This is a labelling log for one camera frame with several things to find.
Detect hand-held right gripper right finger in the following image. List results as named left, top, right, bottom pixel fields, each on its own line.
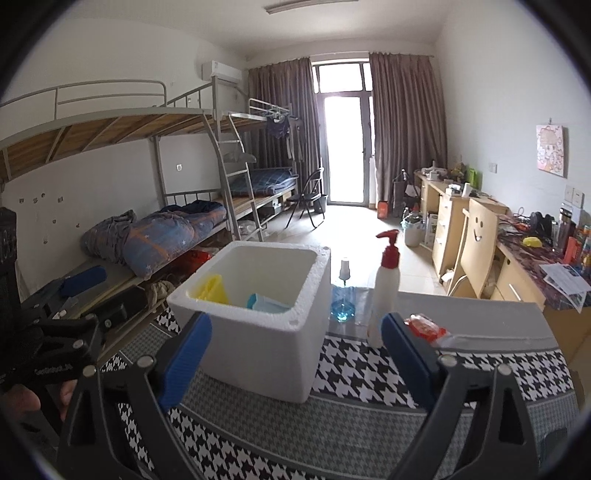
left=380, top=311, right=540, bottom=480

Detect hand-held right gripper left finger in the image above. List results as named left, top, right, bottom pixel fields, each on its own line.
left=58, top=312, right=214, bottom=480

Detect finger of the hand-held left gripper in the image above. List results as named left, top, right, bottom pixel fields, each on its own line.
left=21, top=265, right=108, bottom=319
left=60, top=288, right=149, bottom=337

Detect white foam box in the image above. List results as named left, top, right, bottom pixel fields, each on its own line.
left=166, top=240, right=332, bottom=404

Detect yellow sponge cloth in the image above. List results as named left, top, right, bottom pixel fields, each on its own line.
left=196, top=274, right=230, bottom=305

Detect blue face mask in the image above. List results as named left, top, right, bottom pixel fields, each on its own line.
left=246, top=293, right=296, bottom=311

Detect person's left hand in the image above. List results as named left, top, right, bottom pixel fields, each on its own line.
left=0, top=381, right=81, bottom=416

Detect red snack packet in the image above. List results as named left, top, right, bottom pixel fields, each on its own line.
left=405, top=313, right=448, bottom=343

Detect beige crumpled cloth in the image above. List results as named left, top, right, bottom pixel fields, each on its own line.
left=148, top=279, right=178, bottom=301

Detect white spray bottle red nozzle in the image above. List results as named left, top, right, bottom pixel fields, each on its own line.
left=368, top=229, right=400, bottom=349

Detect blue orange star blanket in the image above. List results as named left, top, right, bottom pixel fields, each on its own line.
left=82, top=210, right=195, bottom=280

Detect red plastic bag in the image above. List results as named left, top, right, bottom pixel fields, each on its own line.
left=178, top=249, right=213, bottom=273

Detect blue liquid pump bottle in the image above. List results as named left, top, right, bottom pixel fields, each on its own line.
left=330, top=257, right=356, bottom=322

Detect houndstooth tablecloth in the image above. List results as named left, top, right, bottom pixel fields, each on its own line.
left=99, top=288, right=580, bottom=480

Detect dark blue quilt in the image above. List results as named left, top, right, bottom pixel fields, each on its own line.
left=159, top=199, right=227, bottom=227

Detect white bucket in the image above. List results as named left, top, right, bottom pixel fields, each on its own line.
left=403, top=215, right=426, bottom=247

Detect wooden smiley face chair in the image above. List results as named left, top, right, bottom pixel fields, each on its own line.
left=445, top=198, right=502, bottom=298

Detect wooden desk with dark cover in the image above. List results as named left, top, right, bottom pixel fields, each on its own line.
left=489, top=226, right=591, bottom=370

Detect light wooden desk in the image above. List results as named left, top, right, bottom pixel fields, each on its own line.
left=413, top=171, right=509, bottom=278

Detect grey metal bunk bed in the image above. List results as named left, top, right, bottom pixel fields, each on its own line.
left=228, top=98, right=301, bottom=232
left=0, top=79, right=266, bottom=324

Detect dark bag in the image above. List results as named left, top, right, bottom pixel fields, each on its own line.
left=392, top=168, right=421, bottom=217

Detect grey metal ladder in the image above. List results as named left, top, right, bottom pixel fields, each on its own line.
left=203, top=111, right=265, bottom=243

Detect printed paper booklet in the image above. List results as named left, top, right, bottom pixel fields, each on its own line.
left=540, top=263, right=591, bottom=308

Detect black folding chair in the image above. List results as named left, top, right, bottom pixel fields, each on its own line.
left=285, top=168, right=326, bottom=229

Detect black headphones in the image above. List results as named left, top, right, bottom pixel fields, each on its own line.
left=529, top=211, right=555, bottom=238

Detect blue plaid mattress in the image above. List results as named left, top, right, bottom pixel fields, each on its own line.
left=228, top=167, right=298, bottom=197

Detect row of toiletry bottles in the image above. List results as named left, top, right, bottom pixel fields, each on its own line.
left=566, top=224, right=591, bottom=268

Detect dark tall tumbler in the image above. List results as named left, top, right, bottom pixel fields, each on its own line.
left=556, top=203, right=575, bottom=252

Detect glass balcony door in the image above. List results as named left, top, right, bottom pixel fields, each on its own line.
left=311, top=60, right=375, bottom=207

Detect brown curtain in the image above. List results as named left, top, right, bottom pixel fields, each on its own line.
left=248, top=56, right=324, bottom=199
left=369, top=52, right=448, bottom=208

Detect dark hanging clothes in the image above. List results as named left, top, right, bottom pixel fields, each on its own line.
left=265, top=115, right=291, bottom=139

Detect white air conditioner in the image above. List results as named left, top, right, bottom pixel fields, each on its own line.
left=202, top=60, right=241, bottom=84

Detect ceiling tube light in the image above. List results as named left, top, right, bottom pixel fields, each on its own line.
left=264, top=0, right=358, bottom=14

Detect pink wall poster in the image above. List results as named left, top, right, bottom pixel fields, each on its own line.
left=536, top=124, right=566, bottom=178

